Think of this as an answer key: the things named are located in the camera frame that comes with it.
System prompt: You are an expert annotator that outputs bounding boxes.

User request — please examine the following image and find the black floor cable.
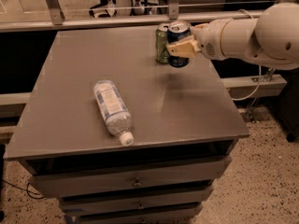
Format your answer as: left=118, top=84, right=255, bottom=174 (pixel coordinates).
left=1, top=179, right=46, bottom=201

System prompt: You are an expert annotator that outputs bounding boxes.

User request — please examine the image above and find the black office chair base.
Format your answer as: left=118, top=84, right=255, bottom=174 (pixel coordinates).
left=89, top=0, right=116, bottom=18

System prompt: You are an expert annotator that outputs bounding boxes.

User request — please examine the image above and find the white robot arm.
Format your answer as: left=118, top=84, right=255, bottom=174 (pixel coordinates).
left=166, top=2, right=299, bottom=70

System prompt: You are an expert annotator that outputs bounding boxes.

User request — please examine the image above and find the blue pepsi can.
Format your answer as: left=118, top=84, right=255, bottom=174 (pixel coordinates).
left=166, top=21, right=191, bottom=68

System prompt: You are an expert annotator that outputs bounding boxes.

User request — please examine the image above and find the white cable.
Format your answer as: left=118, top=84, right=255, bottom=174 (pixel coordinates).
left=232, top=8, right=263, bottom=102

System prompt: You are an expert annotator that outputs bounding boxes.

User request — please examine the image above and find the clear plastic water bottle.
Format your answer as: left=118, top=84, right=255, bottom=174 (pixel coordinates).
left=93, top=80, right=135, bottom=147

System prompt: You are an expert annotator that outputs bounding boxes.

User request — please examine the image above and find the metal railing frame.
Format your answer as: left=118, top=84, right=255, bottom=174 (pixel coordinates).
left=0, top=0, right=298, bottom=33

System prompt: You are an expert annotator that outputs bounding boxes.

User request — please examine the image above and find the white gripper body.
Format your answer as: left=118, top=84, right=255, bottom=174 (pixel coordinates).
left=194, top=19, right=231, bottom=61

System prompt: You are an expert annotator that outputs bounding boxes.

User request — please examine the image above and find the green soda can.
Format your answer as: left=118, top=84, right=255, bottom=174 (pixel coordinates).
left=155, top=23, right=168, bottom=64

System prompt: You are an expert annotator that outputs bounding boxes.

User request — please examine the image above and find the grey drawer cabinet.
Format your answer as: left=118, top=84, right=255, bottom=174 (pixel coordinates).
left=5, top=27, right=249, bottom=224

